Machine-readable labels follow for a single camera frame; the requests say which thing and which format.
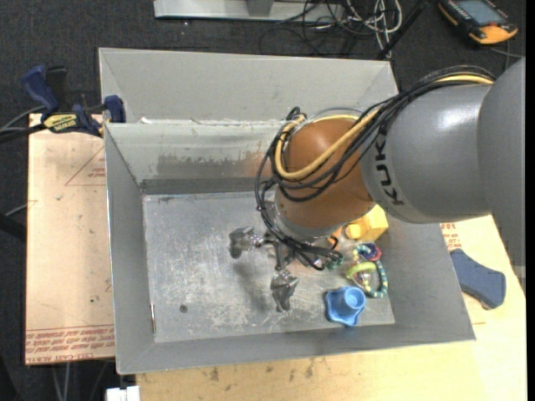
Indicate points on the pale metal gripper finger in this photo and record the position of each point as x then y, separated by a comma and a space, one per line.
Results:
283, 288
240, 240

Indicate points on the grey metal bin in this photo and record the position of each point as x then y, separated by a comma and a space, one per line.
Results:
200, 265

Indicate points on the blue star-shaped plastic cup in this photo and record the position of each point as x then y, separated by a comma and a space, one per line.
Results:
344, 305

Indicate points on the multicoloured baby rattle toy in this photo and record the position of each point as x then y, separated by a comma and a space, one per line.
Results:
368, 272

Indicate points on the yellow plastic toy block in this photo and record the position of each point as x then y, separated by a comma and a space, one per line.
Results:
370, 226

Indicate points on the brown cardboard board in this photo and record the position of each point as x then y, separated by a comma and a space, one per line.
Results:
67, 245

